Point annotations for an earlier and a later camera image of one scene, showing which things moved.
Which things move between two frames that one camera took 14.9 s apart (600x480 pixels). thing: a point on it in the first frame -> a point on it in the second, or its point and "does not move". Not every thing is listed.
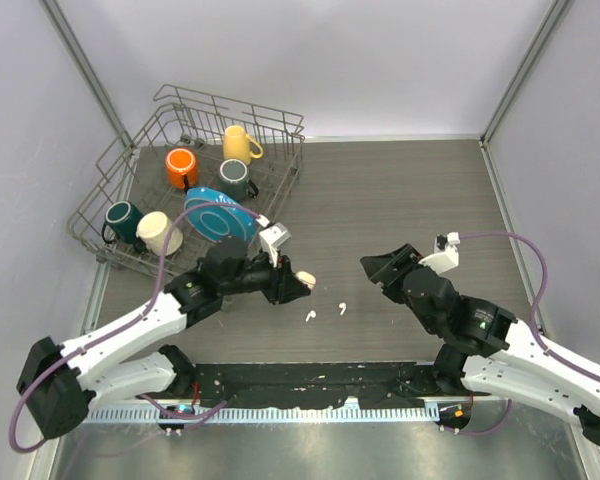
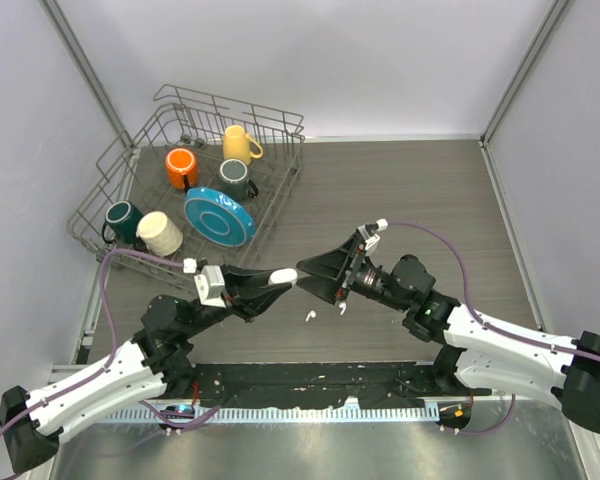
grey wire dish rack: [184, 175] does not move
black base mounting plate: [319, 385] does not move
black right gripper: [378, 268] -> [334, 264]
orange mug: [181, 162] does not move
